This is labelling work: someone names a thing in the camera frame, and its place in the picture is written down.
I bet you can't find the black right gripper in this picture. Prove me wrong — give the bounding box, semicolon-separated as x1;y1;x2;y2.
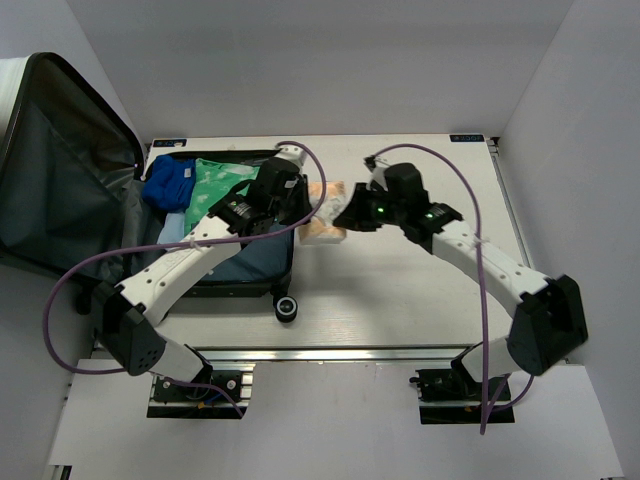
331;184;404;233

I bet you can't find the beige tissue pack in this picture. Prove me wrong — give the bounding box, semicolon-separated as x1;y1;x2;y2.
298;181;347;245

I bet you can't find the slate blue garment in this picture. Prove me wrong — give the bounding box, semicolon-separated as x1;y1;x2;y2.
201;231;294;284

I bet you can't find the green white tie-dye shirt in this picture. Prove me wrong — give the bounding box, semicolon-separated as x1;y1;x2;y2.
184;158;259;235

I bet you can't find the royal blue towel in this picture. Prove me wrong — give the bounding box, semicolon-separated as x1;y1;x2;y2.
141;155;196;212

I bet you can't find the light blue garment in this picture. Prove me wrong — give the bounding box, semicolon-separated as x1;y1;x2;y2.
157;211;185;244

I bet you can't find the black suitcase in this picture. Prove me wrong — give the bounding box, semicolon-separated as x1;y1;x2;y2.
1;53;272;315

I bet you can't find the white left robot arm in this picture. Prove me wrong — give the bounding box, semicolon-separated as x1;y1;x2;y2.
94;154;311;399

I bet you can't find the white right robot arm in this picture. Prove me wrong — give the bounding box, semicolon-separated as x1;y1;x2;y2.
334;157;588;399

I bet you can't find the blue label sticker right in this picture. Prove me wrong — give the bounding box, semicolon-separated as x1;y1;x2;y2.
449;134;485;143

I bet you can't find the blue label sticker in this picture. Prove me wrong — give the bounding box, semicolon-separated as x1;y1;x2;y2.
449;134;485;143
152;139;186;148

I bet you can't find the blue label sticker left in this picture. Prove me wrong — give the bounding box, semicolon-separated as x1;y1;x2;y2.
152;139;186;148

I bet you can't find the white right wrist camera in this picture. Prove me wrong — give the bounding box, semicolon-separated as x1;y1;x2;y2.
364;155;389;191

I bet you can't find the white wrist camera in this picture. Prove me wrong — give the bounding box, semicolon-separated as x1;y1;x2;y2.
364;155;389;191
275;144;307;172

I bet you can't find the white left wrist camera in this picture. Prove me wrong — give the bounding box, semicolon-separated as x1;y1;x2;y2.
275;144;307;172

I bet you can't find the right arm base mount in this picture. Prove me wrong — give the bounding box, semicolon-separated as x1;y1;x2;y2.
411;367;516;426

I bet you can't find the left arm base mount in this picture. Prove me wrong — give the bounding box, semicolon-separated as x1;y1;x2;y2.
147;370;253;420

